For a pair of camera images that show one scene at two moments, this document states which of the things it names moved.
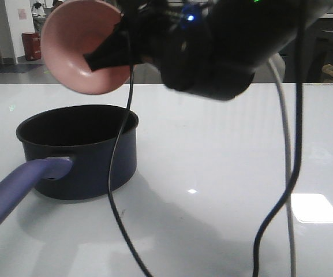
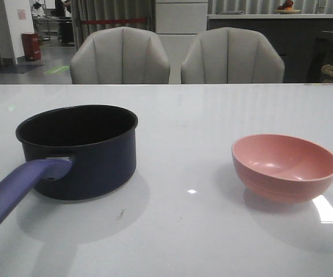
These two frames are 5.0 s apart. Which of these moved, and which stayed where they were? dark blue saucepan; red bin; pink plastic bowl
Moved: pink plastic bowl
Stayed: dark blue saucepan; red bin
